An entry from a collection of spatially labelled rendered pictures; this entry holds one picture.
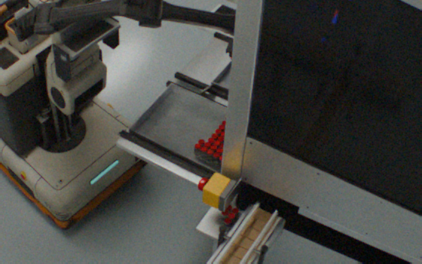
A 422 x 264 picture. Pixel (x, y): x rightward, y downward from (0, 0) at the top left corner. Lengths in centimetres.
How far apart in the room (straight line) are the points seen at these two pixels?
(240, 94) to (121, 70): 212
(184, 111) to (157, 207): 92
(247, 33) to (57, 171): 156
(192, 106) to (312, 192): 66
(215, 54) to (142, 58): 137
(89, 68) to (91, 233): 85
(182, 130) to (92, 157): 82
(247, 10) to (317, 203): 61
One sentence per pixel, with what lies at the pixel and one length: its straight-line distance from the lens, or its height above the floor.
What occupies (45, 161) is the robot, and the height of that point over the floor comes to 28.
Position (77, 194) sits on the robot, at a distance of 277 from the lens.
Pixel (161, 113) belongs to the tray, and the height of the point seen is 88.
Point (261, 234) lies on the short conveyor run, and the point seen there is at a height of 97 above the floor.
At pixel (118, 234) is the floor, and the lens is 292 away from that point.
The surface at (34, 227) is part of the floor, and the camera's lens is 300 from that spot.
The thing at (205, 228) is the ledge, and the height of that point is 88.
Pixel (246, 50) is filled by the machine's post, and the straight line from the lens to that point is 150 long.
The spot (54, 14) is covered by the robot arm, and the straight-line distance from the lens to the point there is 200.
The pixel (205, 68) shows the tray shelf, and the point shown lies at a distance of 235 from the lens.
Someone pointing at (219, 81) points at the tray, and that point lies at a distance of 230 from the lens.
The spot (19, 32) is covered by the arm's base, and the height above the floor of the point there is 118.
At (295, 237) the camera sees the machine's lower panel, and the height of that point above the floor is 86.
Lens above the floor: 245
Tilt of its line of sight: 47 degrees down
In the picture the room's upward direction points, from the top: 4 degrees clockwise
